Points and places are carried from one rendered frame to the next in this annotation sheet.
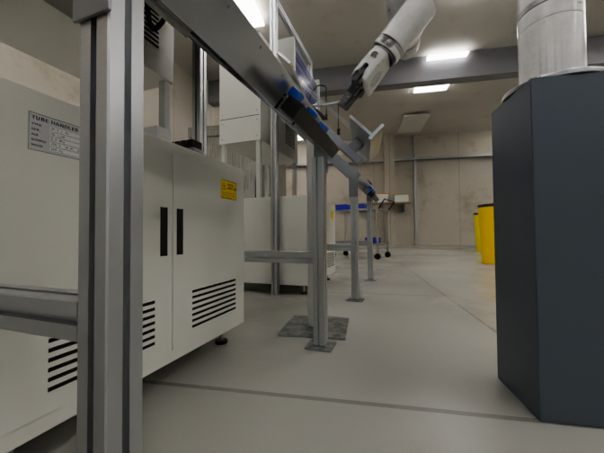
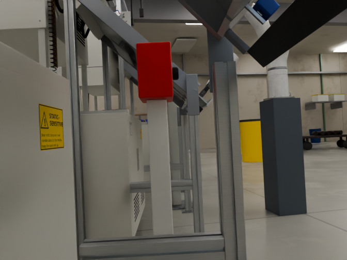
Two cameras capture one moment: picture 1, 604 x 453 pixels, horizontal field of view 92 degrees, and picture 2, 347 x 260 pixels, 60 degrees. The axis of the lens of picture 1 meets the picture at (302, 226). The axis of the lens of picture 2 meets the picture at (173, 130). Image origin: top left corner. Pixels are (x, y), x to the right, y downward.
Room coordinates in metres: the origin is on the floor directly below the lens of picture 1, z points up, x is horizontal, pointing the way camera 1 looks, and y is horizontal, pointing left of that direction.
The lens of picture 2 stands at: (-0.87, 0.73, 0.51)
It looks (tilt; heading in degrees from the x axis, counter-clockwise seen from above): 1 degrees up; 339
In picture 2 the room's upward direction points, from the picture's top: 3 degrees counter-clockwise
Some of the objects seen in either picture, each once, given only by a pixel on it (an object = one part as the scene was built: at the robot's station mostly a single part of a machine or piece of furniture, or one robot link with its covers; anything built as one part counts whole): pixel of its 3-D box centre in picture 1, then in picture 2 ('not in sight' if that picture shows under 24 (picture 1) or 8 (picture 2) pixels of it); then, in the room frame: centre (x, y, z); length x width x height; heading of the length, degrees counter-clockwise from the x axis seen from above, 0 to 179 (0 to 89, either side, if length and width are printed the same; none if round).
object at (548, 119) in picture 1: (555, 245); (282, 155); (0.66, -0.58, 0.35); 0.18 x 0.18 x 0.70; 79
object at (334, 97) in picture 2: not in sight; (335, 97); (7.12, -8.62, 1.56); 0.45 x 0.37 x 0.25; 79
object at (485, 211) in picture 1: (500, 234); (252, 140); (3.48, -2.38, 0.36); 0.46 x 0.45 x 0.71; 168
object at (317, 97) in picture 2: not in sight; (319, 98); (7.24, -7.99, 1.56); 0.44 x 0.36 x 0.25; 79
